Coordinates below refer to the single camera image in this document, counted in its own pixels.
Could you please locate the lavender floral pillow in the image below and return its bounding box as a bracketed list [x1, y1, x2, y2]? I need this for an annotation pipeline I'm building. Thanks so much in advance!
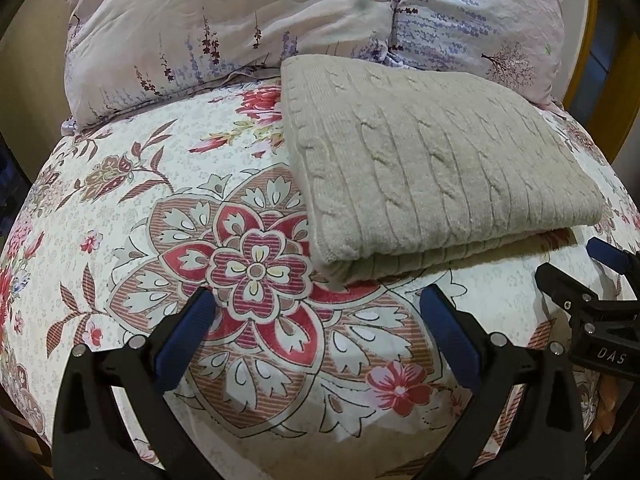
[350, 0, 576, 111]

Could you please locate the beige cable knit sweater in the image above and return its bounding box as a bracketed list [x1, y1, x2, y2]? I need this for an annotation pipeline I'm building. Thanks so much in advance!
[280, 53, 606, 289]

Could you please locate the pink floral pillow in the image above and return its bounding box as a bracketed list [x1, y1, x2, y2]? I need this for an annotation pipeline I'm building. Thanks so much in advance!
[60, 0, 401, 136]

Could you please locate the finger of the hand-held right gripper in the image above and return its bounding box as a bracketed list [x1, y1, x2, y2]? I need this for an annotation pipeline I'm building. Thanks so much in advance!
[534, 261, 608, 313]
[586, 237, 640, 277]

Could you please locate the yellow wooden bed frame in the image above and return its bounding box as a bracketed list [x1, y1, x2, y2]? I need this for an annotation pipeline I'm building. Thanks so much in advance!
[562, 0, 603, 111]

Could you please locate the floral print bed sheet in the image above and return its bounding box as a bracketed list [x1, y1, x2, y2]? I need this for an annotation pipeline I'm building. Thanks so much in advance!
[0, 77, 640, 480]

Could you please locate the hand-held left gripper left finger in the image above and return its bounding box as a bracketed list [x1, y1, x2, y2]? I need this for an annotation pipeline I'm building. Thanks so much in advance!
[52, 286, 217, 480]

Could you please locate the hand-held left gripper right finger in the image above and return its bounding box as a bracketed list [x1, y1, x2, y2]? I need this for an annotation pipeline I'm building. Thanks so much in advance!
[419, 284, 586, 480]

